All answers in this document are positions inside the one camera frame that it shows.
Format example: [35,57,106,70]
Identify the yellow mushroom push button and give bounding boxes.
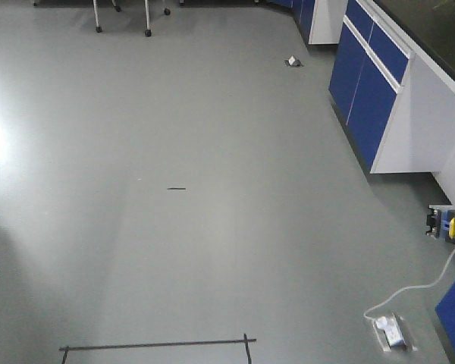
[425,205,455,245]

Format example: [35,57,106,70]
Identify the small floor socket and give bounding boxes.
[284,55,303,68]

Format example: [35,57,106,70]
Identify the chair legs with casters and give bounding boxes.
[32,0,172,38]

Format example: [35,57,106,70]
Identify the blue and white lab cabinet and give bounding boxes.
[265,0,455,208]

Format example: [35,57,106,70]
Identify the floor power socket box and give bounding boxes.
[371,312,418,353]

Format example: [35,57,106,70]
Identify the white power cable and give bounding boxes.
[362,244,455,323]

